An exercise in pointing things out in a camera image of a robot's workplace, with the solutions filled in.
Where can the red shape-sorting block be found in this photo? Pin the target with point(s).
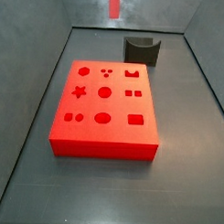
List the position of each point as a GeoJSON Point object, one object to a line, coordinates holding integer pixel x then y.
{"type": "Point", "coordinates": [106, 111]}

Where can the black curved cradle holder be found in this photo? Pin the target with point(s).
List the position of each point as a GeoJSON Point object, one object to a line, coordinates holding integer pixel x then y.
{"type": "Point", "coordinates": [142, 50]}

